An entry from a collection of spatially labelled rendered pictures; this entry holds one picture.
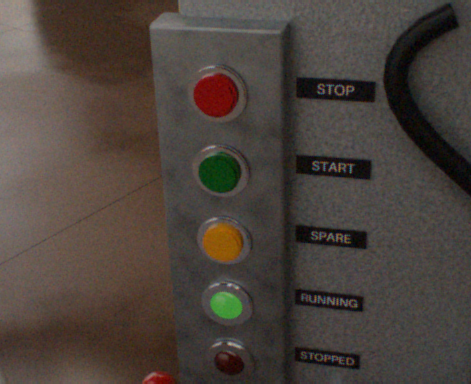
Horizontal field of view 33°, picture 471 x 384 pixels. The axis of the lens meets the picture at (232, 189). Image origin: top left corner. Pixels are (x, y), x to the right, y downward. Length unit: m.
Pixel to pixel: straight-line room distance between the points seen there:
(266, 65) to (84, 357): 2.24
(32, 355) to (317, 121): 2.28
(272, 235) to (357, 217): 0.06
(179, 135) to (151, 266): 2.54
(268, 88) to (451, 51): 0.10
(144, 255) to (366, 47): 2.66
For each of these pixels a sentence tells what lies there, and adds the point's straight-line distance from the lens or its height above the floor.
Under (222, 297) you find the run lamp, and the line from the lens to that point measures 0.54.
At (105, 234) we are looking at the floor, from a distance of 3.25.
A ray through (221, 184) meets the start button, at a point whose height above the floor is 1.46.
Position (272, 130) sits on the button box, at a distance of 0.47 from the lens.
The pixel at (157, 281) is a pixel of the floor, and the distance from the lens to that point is 2.94.
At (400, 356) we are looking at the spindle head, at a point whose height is 1.32.
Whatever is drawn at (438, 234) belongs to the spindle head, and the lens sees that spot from 0.51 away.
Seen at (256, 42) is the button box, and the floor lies 1.55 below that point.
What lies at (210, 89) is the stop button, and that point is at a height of 1.52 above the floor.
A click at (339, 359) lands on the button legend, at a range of 0.58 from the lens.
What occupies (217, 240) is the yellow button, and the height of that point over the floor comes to 1.42.
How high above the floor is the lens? 1.69
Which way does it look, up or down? 29 degrees down
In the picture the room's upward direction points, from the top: 2 degrees counter-clockwise
